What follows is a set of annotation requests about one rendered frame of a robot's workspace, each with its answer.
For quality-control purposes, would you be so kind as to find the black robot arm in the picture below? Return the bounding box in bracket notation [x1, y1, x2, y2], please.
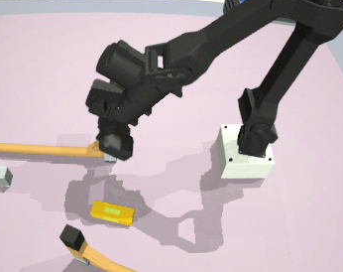
[85, 0, 343, 158]

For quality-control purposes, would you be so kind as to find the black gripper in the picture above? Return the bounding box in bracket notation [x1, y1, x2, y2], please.
[96, 80, 152, 162]

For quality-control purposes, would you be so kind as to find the yellow rectangular block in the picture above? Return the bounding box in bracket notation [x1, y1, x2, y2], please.
[90, 201, 135, 226]

